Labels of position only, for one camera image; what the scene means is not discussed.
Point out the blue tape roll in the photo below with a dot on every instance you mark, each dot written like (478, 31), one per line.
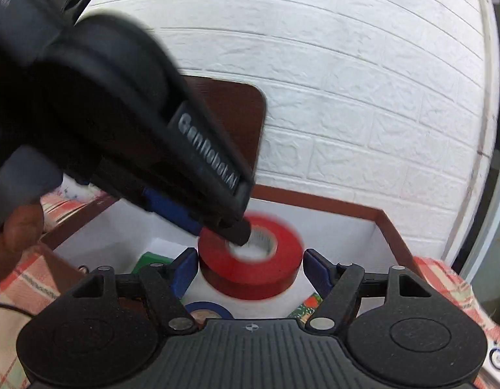
(211, 308)

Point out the brown box lid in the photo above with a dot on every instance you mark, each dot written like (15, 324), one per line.
(233, 117)

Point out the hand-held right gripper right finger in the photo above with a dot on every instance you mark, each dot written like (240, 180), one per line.
(317, 269)

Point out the red tape roll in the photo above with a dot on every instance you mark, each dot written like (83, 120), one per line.
(250, 281)

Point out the white door frame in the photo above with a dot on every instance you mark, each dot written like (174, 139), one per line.
(487, 89)

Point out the plaid cloth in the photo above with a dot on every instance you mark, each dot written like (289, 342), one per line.
(448, 291)

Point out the brown cardboard box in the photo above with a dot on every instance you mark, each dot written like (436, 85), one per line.
(339, 231)

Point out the green printed packet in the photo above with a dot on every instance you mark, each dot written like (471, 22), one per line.
(306, 310)

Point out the person's left hand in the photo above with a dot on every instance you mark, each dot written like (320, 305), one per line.
(21, 225)

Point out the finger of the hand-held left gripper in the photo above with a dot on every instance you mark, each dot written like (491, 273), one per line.
(237, 233)
(173, 212)

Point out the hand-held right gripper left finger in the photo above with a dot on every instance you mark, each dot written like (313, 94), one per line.
(184, 269)

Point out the white round-marked device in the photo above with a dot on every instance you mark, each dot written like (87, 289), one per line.
(499, 357)

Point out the green yellow tool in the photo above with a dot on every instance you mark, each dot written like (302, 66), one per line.
(150, 262)

